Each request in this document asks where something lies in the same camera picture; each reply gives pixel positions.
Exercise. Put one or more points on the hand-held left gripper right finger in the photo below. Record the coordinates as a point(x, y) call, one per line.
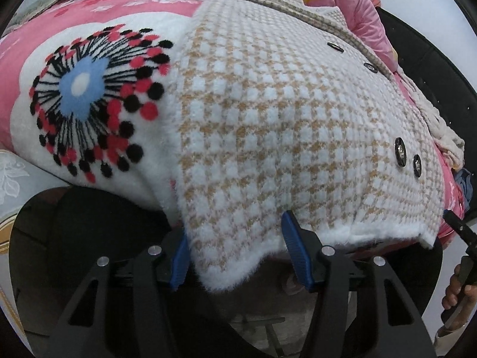
point(298, 253)

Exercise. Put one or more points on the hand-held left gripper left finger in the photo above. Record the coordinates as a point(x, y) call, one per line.
point(179, 264)

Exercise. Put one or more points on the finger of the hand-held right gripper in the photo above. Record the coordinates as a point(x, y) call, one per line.
point(460, 227)

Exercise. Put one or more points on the beige white checked coat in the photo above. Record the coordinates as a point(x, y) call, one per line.
point(283, 126)

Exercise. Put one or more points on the person's right hand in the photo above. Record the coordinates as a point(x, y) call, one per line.
point(452, 292)

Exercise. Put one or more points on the blue cloth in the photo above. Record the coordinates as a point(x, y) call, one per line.
point(462, 184)

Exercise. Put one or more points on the cream knitted cloth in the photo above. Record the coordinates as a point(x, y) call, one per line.
point(436, 126)

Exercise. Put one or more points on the black padded headboard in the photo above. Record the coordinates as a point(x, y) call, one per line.
point(428, 56)

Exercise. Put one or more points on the white gold patterned mattress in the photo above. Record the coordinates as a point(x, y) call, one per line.
point(15, 194)

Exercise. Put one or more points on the pink floral blanket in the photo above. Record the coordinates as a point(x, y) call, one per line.
point(93, 82)

